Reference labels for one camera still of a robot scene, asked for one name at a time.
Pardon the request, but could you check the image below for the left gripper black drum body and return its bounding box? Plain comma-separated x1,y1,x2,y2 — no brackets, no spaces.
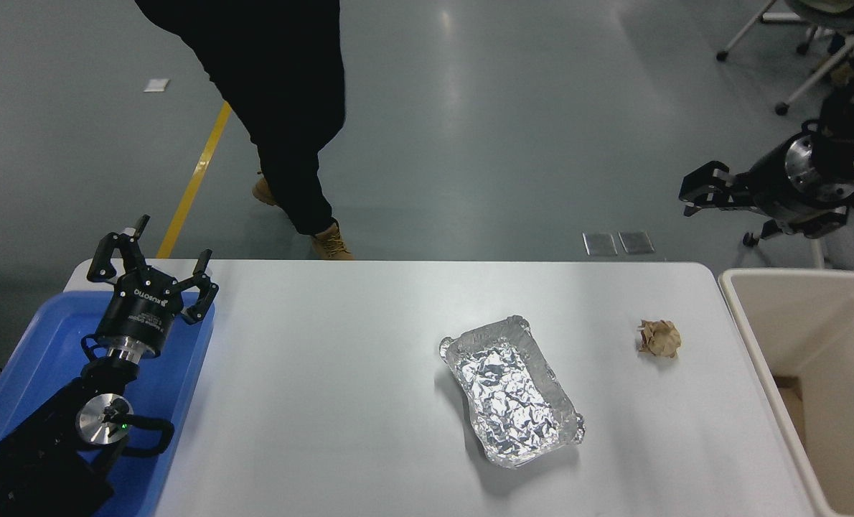
95,266,185,358

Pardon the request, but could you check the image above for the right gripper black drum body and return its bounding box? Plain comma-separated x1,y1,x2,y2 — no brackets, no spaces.
733,142,795,218

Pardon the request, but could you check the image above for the white wheeled chair with armrest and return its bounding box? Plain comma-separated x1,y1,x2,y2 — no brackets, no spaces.
741,215,830,270

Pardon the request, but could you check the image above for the blue plastic tray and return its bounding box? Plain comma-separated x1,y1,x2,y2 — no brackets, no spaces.
0,291,216,517

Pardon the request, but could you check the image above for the large pale bin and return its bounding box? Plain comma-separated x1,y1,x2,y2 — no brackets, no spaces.
718,268,854,517

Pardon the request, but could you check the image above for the crumpled tan paper ball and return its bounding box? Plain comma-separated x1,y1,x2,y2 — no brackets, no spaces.
637,320,682,359

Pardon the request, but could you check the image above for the white wheeled chair grey seat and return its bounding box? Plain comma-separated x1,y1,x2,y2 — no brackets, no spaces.
715,0,854,116

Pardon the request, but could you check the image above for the brown cardboard piece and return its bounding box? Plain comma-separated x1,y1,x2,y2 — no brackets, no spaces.
773,376,807,450

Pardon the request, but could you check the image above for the person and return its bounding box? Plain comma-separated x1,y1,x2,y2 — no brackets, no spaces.
134,0,354,261

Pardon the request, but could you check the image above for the crumpled foil tray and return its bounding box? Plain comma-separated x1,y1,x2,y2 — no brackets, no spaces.
438,315,586,470

